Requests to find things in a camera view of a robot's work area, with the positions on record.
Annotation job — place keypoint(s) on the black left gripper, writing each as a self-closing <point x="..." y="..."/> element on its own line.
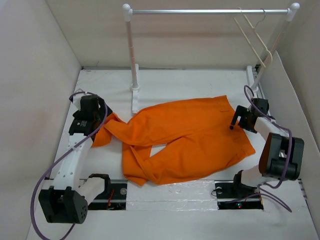
<point x="102" y="110"/>

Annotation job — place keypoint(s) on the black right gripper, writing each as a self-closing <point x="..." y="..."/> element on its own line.
<point x="240" y="111"/>

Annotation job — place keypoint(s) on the orange trousers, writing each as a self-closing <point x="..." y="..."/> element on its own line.
<point x="177" y="141"/>

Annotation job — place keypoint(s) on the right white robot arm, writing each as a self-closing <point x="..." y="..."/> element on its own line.
<point x="282" y="154"/>

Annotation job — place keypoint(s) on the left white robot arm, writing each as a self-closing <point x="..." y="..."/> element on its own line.
<point x="67" y="200"/>

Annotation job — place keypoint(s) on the wooden clothes hanger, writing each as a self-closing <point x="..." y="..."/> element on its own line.
<point x="254" y="38"/>

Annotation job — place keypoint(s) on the white clothes rack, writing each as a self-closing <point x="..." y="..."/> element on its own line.
<point x="289" y="13"/>

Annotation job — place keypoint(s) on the aluminium table edge rail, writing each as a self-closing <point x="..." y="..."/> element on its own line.
<point x="260" y="82"/>

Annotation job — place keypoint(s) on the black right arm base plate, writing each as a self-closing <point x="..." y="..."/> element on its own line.
<point x="232" y="197"/>

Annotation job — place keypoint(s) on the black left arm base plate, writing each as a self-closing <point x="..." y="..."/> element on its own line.
<point x="114" y="198"/>

